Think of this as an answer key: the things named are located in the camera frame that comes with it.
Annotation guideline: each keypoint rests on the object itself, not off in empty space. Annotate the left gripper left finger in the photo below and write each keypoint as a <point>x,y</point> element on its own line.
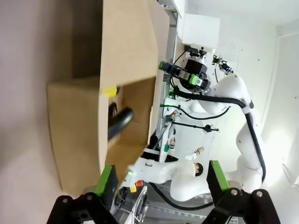
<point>106,182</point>

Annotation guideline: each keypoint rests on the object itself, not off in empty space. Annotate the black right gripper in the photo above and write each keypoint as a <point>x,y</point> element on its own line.
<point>196,67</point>

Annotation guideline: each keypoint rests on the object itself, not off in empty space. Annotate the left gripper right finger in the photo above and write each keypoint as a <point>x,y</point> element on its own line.
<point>217,179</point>

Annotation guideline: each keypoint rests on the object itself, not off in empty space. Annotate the grey CAMPUS pencil case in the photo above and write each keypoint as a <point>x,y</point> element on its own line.
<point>122,119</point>

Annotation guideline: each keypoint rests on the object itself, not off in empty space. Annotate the yellow utility knife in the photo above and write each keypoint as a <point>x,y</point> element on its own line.
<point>109,91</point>

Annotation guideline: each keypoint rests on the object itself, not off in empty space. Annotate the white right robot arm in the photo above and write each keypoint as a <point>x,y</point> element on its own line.
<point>233,93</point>

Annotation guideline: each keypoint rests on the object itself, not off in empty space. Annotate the white cabinet box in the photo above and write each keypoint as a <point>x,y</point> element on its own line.
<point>201,30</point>

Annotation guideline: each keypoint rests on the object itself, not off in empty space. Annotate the open brown cardboard box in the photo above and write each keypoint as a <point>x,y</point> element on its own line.
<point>74,121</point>

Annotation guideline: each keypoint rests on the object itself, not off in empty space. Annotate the yellow red emergency stop button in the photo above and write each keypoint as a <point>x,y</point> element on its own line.
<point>136,186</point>

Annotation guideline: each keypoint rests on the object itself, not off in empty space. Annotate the person in white sweater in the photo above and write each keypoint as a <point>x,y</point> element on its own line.
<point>168,171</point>

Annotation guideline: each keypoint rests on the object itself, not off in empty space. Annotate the black rod with knob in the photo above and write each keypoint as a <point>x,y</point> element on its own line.
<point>198,127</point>

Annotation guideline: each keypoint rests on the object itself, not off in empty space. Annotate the aluminium frame post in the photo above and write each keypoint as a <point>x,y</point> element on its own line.
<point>171,35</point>

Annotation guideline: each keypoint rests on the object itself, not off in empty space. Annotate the small black camera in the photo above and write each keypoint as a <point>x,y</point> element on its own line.
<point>222,65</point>

